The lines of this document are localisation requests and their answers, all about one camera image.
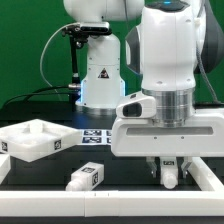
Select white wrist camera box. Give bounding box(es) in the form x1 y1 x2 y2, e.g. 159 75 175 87
116 91 156 119

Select black cables on table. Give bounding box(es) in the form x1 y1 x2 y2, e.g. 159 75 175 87
2 85 81 108

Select black camera on stand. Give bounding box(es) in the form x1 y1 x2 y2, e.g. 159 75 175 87
62 22 111 35

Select grey camera cable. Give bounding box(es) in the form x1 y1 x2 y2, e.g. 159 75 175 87
39 23 76 101

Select black camera stand pole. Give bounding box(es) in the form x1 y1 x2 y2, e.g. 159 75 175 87
69 36 80 103

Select white block at left edge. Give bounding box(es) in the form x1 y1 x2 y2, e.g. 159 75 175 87
0 154 11 184

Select sheet with fiducial tags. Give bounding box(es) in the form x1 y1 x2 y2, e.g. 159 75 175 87
81 129 111 145

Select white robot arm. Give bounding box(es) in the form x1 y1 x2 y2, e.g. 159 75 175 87
63 0 224 160

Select white U-shaped fence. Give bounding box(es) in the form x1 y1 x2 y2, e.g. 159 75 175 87
0 157 224 217

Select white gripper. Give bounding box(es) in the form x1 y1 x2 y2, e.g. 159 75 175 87
111 111 224 178

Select white square tabletop part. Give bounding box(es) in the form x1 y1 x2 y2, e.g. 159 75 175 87
0 119 82 162

